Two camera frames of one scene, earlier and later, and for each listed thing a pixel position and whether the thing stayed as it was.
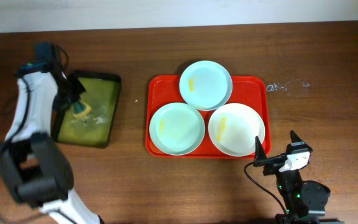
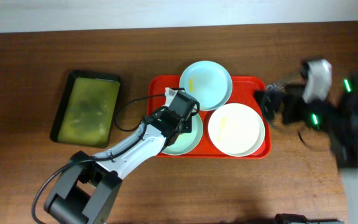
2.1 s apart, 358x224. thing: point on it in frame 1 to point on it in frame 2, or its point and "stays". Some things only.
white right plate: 233,128 stays
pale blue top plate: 206,85 stays
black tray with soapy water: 87,119 stays
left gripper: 71,90 to 184,125
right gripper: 271,163 to 272,99
